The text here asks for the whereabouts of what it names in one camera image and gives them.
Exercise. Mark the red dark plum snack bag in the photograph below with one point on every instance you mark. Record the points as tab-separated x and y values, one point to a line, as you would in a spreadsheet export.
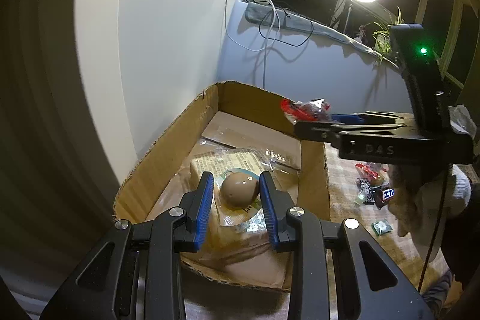
308	111

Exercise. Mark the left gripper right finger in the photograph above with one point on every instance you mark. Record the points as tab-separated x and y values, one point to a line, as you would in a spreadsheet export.
293	229

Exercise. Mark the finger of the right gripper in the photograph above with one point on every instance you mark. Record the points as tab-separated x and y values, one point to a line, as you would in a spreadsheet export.
329	132
367	118

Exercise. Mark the beige tofu snack packet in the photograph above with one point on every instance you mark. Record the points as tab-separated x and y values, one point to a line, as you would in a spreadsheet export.
222	161

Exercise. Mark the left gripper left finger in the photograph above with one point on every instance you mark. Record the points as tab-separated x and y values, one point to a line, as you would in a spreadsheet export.
181	229

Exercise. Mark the grey windowsill cloth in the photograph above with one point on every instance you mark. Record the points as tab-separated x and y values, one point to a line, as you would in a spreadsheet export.
289	21

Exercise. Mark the cardboard box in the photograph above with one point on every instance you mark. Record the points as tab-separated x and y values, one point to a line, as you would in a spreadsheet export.
226	115

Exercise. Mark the packaged brown braised egg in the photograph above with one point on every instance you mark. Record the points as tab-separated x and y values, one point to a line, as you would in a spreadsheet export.
237	201

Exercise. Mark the spider plant in pot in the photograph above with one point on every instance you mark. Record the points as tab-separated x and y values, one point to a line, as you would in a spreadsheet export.
382	35

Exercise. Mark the small green white candy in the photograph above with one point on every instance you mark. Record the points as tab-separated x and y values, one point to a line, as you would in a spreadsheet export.
381	227

